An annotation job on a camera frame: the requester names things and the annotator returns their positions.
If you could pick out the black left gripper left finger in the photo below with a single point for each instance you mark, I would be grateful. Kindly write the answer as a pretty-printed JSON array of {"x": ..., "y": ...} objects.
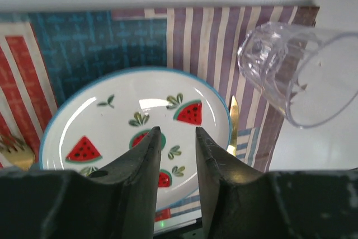
[{"x": 116, "y": 201}]

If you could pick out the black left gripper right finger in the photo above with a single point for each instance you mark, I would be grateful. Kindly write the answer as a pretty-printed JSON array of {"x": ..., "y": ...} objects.
[{"x": 238, "y": 201}]

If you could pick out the white watermelon pattern plate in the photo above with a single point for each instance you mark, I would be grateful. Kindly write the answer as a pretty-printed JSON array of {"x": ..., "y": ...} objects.
[{"x": 113, "y": 114}]

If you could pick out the gold knife green handle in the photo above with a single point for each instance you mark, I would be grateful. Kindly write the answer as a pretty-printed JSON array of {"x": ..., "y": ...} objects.
[{"x": 234, "y": 117}]

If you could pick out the gold fork green handle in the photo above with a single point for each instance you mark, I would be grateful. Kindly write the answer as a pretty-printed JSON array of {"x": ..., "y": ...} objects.
[{"x": 17, "y": 152}]

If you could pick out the clear drinking glass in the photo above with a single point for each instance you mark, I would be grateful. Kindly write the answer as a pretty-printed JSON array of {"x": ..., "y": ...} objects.
[{"x": 308, "y": 74}]

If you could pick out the striped patchwork placemat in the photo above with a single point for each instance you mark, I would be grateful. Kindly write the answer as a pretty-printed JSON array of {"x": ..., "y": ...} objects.
[{"x": 48, "y": 57}]

